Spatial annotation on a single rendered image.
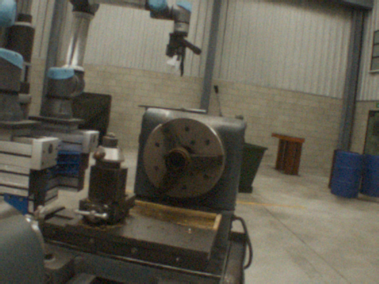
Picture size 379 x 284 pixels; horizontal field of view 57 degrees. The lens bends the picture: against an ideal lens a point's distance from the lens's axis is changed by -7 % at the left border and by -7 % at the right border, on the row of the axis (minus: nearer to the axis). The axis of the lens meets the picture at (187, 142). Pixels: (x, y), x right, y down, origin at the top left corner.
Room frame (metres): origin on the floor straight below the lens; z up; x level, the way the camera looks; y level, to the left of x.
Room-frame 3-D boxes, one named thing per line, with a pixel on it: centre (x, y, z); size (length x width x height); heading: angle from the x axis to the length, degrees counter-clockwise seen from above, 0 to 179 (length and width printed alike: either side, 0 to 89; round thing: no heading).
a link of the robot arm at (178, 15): (1.75, 0.10, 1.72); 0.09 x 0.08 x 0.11; 87
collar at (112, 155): (0.87, 0.18, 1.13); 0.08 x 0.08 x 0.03
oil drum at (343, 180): (7.31, -3.37, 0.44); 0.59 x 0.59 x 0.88
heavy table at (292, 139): (10.26, -2.75, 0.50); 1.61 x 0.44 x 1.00; 6
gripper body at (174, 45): (1.75, 0.11, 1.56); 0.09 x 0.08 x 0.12; 80
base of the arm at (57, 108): (1.65, 0.61, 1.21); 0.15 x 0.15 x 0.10
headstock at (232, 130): (1.87, -0.05, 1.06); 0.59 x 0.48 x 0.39; 170
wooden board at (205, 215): (1.20, 0.05, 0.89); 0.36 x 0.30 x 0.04; 80
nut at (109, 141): (0.87, 0.18, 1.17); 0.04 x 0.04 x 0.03
